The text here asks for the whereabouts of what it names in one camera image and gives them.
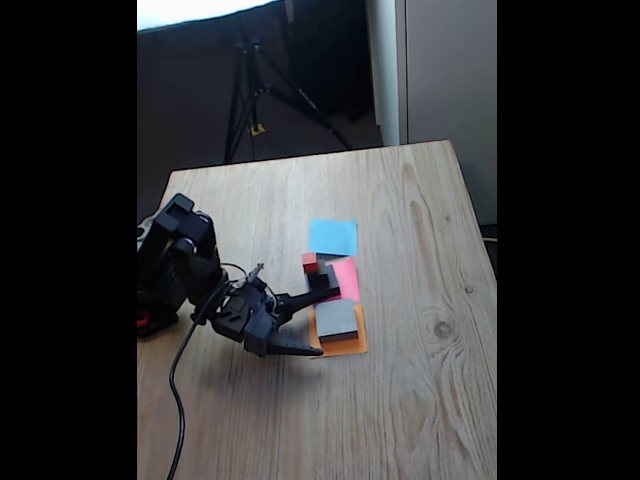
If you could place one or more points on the medium black block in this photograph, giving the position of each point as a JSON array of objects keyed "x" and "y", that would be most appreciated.
[{"x": 334, "y": 285}]

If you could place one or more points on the bare circuit board camera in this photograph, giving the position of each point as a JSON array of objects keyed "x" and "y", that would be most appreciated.
[{"x": 256, "y": 274}]

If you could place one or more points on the yellow tripod tag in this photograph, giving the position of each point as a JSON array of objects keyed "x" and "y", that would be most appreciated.
[{"x": 257, "y": 130}]

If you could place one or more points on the small black cube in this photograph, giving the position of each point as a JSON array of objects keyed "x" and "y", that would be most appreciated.
[{"x": 318, "y": 280}]

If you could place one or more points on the orange paper sheet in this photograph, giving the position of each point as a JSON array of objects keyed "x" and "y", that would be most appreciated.
[{"x": 362, "y": 340}]

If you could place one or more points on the red base clamp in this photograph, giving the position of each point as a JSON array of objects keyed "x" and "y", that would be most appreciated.
[{"x": 142, "y": 318}]

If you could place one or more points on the blue paper sheet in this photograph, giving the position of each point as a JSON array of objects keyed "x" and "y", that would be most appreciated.
[{"x": 334, "y": 237}]

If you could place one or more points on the small red cube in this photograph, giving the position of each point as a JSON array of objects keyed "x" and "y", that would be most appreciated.
[{"x": 310, "y": 262}]

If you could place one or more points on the large black block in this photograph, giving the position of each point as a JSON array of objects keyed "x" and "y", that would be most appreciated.
[{"x": 336, "y": 320}]

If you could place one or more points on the black tripod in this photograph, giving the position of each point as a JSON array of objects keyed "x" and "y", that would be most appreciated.
[{"x": 305, "y": 100}]

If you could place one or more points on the pink paper sheet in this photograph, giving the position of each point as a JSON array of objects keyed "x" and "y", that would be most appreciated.
[{"x": 350, "y": 280}]

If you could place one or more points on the bright white panel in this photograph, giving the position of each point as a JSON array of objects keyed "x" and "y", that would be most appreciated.
[{"x": 200, "y": 10}]

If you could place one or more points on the white cabinet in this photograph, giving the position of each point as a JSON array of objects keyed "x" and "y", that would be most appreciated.
[{"x": 450, "y": 75}]

